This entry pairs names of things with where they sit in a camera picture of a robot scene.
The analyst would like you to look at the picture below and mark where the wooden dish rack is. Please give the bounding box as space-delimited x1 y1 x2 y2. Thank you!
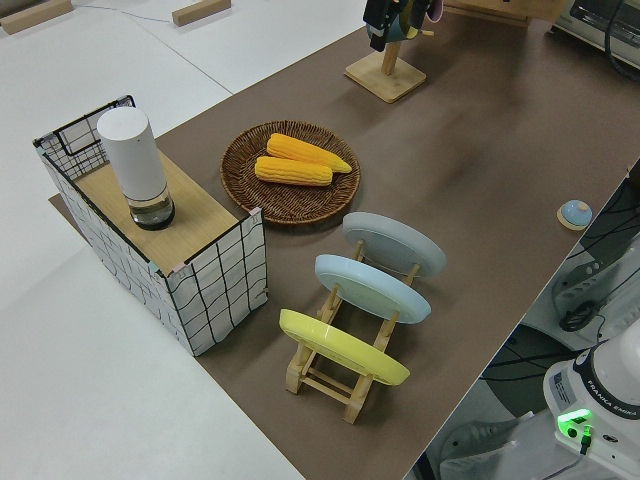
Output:
285 238 422 426

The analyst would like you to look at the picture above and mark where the dark teal mug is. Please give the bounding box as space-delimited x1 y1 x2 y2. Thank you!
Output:
367 0 417 44

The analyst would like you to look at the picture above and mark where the white grid-pattern shelf box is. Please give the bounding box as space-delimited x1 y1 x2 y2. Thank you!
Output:
32 94 271 358

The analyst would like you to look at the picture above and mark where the brown wicker basket tray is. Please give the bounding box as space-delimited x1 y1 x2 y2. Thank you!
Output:
220 119 362 226

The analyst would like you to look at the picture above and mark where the black wire basket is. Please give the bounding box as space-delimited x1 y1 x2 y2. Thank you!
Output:
51 94 137 181

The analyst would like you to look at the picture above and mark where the wooden mug stand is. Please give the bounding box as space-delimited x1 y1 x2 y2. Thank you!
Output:
344 28 434 105

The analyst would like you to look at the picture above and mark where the yellow plate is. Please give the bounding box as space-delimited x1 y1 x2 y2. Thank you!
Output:
278 308 412 387

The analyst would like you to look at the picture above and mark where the black coiled cable bundle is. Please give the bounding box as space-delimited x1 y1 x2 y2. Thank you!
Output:
558 301 600 333

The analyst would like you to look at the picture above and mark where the grey plate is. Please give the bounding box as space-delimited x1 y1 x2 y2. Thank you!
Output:
342 211 448 278

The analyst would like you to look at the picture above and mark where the yellow corn cob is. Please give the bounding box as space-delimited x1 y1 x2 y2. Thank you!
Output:
254 155 334 188
265 132 353 175

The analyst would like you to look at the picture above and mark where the yellow mug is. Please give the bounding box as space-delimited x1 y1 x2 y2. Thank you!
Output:
402 0 422 40

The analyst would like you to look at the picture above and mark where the wooden block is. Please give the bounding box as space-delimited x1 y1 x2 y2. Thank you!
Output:
0 0 74 36
171 0 233 27

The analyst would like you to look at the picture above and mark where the black mug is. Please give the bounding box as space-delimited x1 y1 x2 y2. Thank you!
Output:
362 0 401 52

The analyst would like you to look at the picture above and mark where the brown table mat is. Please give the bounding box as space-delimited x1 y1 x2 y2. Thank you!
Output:
47 8 640 480

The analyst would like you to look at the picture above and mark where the wooden drawer cabinet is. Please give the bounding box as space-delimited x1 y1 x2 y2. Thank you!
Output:
442 0 533 28

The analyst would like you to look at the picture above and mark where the silver toaster oven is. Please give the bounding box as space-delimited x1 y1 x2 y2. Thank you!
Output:
544 0 640 69

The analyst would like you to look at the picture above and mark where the blue dome bell wooden base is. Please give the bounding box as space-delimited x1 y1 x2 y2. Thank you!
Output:
556 198 594 232

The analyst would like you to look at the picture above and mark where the thick black cable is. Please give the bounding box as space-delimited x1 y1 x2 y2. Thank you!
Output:
602 0 640 84

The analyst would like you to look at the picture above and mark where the light blue plate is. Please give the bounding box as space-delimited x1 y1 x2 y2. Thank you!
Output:
313 253 432 325

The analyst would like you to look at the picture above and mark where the white cylindrical grinder bottle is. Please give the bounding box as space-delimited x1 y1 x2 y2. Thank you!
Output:
96 109 177 232

